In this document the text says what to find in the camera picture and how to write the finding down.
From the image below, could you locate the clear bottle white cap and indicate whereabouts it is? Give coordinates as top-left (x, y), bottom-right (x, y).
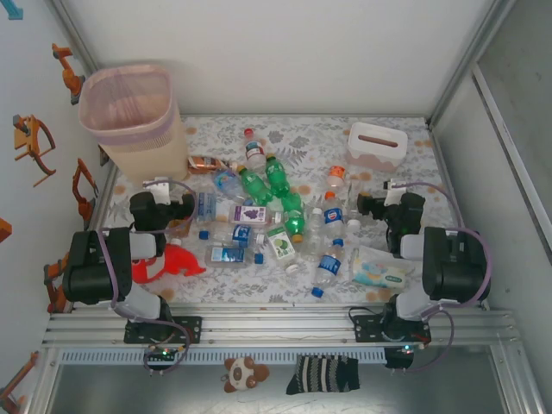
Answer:
top-left (306, 206), bottom-right (329, 263)
top-left (347, 180), bottom-right (364, 229)

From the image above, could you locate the clear bottle blue text label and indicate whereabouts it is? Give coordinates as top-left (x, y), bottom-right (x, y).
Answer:
top-left (196, 191), bottom-right (218, 224)

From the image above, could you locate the pepsi logo blue bottle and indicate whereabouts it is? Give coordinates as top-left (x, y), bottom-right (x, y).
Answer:
top-left (323, 205), bottom-right (347, 248)

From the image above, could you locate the small orange yogurt bottle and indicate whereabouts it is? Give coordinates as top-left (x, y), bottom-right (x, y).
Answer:
top-left (326, 165), bottom-right (348, 190)

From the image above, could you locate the brown copper coffee bottle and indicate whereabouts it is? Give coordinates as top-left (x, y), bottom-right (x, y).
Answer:
top-left (187, 154), bottom-right (239, 176)

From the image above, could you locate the beige plastic waste bin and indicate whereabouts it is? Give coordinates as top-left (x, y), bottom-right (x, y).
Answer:
top-left (78, 64), bottom-right (190, 187)

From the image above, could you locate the blue cartoon label bottle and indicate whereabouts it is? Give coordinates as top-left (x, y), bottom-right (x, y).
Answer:
top-left (213, 167), bottom-right (255, 206)

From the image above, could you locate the blue label water bottle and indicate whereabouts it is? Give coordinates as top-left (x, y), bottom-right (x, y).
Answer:
top-left (204, 245), bottom-right (266, 270)
top-left (310, 245), bottom-right (345, 298)

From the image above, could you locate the purple grape label bottle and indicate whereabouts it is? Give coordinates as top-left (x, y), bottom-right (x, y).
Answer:
top-left (215, 204), bottom-right (284, 228)

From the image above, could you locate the green plastic soda bottle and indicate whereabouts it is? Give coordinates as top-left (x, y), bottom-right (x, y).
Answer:
top-left (263, 154), bottom-right (293, 198)
top-left (280, 191), bottom-right (308, 244)
top-left (236, 165), bottom-right (276, 204)

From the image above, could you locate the red cap clear bottle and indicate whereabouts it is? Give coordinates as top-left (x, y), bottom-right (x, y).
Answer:
top-left (242, 128), bottom-right (268, 172)

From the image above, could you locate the lime label clear bottle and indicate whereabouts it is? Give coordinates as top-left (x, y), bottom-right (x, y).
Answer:
top-left (265, 226), bottom-right (302, 275)

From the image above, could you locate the pink waste bin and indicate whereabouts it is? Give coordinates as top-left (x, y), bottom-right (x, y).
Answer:
top-left (78, 64), bottom-right (176, 147)

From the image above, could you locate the red shark plush toy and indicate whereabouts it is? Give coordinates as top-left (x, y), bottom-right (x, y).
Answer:
top-left (131, 241), bottom-right (207, 284)

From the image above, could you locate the white pink tissue box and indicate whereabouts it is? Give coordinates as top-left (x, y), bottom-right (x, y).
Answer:
top-left (344, 122), bottom-right (409, 173)

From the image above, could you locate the wet wipes pack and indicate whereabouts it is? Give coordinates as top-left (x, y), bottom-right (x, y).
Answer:
top-left (349, 246), bottom-right (415, 289)

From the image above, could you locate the floral patterned tablecloth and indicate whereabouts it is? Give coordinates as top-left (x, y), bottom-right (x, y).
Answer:
top-left (84, 114), bottom-right (456, 305)

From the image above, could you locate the small controller board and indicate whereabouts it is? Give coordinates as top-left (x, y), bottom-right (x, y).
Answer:
top-left (146, 346), bottom-right (180, 361)
top-left (383, 344), bottom-right (416, 371)

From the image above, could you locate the brown white panda plush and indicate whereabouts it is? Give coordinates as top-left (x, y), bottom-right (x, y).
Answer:
top-left (222, 355), bottom-right (271, 394)

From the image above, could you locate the black white striped sock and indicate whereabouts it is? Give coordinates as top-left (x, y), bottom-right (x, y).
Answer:
top-left (285, 354), bottom-right (361, 396)

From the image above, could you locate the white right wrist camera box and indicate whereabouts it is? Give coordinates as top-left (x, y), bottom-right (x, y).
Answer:
top-left (383, 178), bottom-right (409, 204)

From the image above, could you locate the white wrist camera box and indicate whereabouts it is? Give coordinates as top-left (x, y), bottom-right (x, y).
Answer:
top-left (383, 178), bottom-right (409, 204)
top-left (141, 175), bottom-right (173, 204)

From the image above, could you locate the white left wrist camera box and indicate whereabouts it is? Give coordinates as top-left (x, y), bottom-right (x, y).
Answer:
top-left (141, 175), bottom-right (173, 204)

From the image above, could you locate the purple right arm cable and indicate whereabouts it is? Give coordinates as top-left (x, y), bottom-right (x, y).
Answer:
top-left (405, 180), bottom-right (492, 374)

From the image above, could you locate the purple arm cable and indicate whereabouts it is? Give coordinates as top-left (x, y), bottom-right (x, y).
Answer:
top-left (405, 180), bottom-right (492, 374)
top-left (97, 179), bottom-right (198, 377)

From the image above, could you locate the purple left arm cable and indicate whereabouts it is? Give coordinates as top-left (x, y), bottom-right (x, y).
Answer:
top-left (97, 179), bottom-right (198, 377)

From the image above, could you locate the orange claw wall sticker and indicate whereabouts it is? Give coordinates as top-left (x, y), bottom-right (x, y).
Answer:
top-left (11, 114), bottom-right (57, 187)

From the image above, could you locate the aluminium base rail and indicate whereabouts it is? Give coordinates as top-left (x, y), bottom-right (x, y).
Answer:
top-left (41, 304), bottom-right (517, 348)

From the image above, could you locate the aluminium frame post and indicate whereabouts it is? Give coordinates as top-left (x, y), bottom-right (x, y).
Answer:
top-left (49, 0), bottom-right (109, 91)
top-left (426, 0), bottom-right (517, 129)

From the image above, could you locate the white slotted cable duct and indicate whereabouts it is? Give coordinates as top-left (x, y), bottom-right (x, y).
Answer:
top-left (58, 348), bottom-right (387, 367)

